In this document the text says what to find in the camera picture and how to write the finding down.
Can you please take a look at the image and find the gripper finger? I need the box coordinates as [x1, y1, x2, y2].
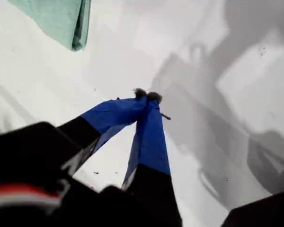
[121, 92, 182, 227]
[56, 87, 149, 167]

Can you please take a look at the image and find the pale green T-shirt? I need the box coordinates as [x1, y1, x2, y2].
[8, 0, 92, 52]

